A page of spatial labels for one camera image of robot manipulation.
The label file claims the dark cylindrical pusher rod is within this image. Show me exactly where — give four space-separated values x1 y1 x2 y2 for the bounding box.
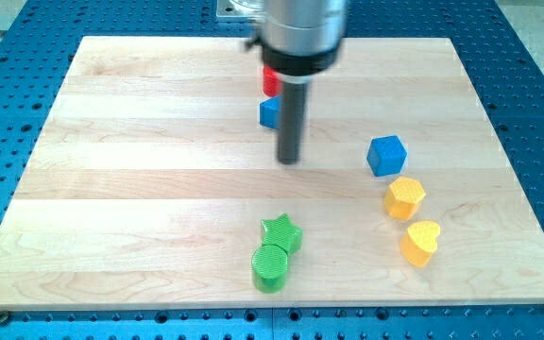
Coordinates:
277 82 309 164

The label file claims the yellow heart block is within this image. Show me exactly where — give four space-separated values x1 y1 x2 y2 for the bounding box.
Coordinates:
399 220 441 267

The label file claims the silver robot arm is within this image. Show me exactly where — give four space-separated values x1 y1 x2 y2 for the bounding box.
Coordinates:
245 0 349 164

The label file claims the green star block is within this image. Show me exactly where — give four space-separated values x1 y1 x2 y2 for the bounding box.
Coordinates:
261 213 303 255

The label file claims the yellow hexagon block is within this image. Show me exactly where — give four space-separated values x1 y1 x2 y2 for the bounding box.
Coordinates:
383 177 426 220

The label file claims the green cylinder block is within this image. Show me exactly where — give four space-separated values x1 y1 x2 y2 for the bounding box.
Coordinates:
251 245 289 294

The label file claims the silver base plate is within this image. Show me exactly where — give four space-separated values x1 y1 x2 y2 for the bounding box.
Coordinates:
215 0 264 21

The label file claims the blue triangle block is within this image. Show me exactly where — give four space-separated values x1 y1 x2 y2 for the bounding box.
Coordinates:
259 96 281 129

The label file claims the wooden board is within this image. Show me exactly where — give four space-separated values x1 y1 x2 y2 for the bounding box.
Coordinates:
0 37 544 311

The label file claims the red block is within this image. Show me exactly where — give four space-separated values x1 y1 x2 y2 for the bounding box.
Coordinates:
263 65 281 97

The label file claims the blue cube block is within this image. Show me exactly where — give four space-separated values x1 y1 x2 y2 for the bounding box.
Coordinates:
366 135 407 177

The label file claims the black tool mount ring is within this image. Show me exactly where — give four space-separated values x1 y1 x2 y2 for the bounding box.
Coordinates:
262 44 341 77

